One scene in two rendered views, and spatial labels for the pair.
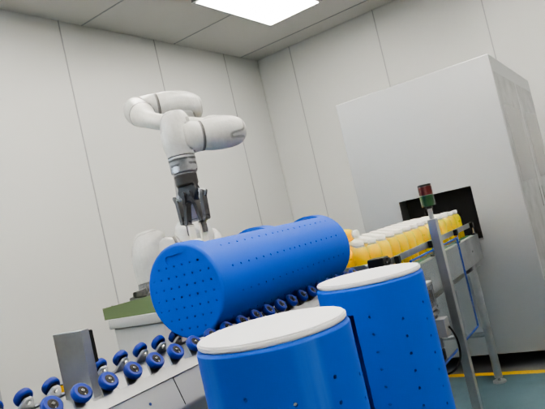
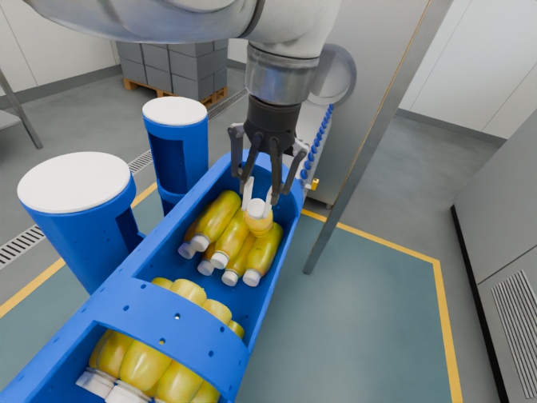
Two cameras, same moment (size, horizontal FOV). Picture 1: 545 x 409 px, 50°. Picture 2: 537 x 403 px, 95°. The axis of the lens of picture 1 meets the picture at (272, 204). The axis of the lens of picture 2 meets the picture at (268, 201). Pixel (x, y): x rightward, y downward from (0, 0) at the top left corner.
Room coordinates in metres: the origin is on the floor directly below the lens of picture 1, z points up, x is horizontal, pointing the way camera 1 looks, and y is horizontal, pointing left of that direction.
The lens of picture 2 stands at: (2.25, 0.15, 1.58)
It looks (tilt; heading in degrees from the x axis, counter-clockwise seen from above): 43 degrees down; 159
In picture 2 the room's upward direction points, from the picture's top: 12 degrees clockwise
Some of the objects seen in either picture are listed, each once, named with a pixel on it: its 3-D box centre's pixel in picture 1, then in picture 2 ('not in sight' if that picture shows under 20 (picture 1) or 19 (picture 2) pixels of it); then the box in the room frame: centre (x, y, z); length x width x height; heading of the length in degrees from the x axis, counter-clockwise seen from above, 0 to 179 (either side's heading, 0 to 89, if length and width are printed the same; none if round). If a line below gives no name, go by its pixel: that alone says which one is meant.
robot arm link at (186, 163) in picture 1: (183, 165); (280, 73); (1.92, 0.26, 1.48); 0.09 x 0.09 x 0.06
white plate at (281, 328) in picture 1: (272, 328); (175, 109); (1.09, 0.05, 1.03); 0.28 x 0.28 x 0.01
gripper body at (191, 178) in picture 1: (188, 187); (271, 125); (1.92, 0.26, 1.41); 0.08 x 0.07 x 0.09; 59
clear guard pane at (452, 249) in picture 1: (448, 297); not in sight; (2.91, -0.74, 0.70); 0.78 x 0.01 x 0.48; 148
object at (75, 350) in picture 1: (79, 363); (287, 151); (1.38, 0.52, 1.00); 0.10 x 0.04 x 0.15; 58
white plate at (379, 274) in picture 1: (367, 276); (78, 178); (1.57, -0.20, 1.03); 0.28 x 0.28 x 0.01
